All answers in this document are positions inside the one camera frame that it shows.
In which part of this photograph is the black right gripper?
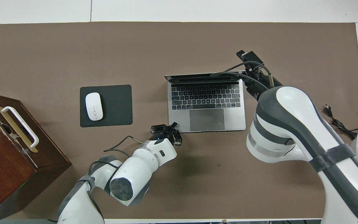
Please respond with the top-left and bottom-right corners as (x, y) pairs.
(236, 50), (282, 100)

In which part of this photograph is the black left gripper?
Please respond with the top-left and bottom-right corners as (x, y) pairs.
(149, 122), (183, 146)

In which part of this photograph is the silver laptop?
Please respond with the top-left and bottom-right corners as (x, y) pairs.
(164, 71), (246, 133)

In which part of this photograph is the black mouse pad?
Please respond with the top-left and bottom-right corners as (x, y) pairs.
(80, 84), (133, 128)

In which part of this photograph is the white computer mouse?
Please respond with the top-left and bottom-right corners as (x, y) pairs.
(85, 92), (103, 121)

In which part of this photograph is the brown table mat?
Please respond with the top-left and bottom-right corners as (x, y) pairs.
(0, 22), (358, 220)

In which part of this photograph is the dark wooden box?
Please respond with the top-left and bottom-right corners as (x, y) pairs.
(0, 91), (72, 224)

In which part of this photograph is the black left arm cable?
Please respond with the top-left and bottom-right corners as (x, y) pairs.
(103, 135), (144, 153)

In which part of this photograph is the black lamp power cable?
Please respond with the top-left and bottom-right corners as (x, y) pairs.
(325, 105), (358, 139)

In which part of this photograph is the gold handle plate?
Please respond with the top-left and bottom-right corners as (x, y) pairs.
(0, 106), (38, 153)

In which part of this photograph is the white box handle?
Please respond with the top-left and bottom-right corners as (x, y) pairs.
(1, 106), (39, 148)

